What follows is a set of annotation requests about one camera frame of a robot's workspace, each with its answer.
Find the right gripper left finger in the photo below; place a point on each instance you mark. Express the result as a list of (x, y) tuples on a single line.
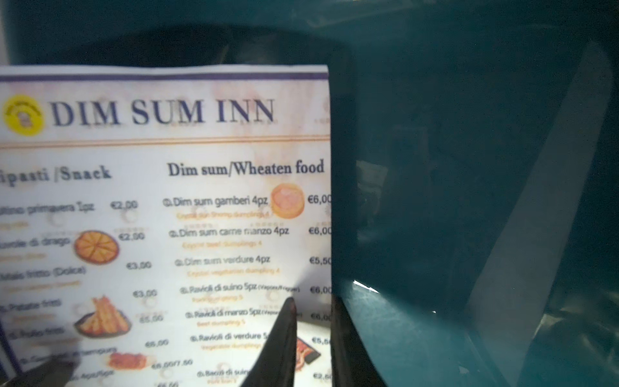
[(276, 364)]

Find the dim sum menu sheet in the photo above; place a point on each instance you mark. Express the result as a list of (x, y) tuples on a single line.
[(160, 226)]

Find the teal plastic tray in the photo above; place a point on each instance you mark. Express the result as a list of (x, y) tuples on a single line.
[(475, 151)]

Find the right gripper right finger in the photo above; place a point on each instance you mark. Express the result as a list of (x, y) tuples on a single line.
[(351, 364)]

